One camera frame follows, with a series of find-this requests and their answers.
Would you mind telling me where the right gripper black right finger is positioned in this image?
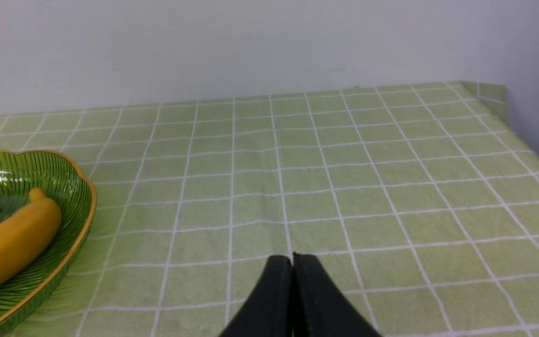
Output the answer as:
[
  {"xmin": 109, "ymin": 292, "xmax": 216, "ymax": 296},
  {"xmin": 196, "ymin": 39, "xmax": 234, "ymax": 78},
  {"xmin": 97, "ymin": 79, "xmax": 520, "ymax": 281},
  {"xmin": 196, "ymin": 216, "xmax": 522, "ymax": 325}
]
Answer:
[{"xmin": 291, "ymin": 253, "xmax": 381, "ymax": 337}]

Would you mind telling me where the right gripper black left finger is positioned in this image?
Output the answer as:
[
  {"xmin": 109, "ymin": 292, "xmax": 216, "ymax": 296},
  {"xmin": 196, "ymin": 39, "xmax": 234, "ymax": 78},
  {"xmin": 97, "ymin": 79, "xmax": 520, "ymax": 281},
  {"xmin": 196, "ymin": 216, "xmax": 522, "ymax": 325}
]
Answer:
[{"xmin": 220, "ymin": 255, "xmax": 292, "ymax": 337}]

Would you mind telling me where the green checkered tablecloth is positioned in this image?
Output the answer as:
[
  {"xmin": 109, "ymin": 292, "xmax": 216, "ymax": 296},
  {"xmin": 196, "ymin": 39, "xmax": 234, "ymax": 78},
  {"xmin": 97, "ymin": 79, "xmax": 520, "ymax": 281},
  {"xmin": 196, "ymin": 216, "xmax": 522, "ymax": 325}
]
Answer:
[{"xmin": 0, "ymin": 82, "xmax": 539, "ymax": 337}]

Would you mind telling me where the yellow banana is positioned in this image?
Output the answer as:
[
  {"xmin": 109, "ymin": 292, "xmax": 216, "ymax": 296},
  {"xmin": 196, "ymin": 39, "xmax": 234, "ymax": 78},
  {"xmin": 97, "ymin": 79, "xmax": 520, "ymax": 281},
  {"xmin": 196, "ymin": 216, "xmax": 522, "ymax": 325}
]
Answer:
[{"xmin": 0, "ymin": 187, "xmax": 62, "ymax": 285}]

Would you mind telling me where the green glass bowl gold rim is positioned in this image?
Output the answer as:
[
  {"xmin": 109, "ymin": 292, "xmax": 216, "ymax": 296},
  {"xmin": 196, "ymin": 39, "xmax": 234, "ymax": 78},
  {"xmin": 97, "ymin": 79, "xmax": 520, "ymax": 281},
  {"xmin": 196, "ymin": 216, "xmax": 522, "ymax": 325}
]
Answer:
[{"xmin": 0, "ymin": 150, "xmax": 97, "ymax": 337}]

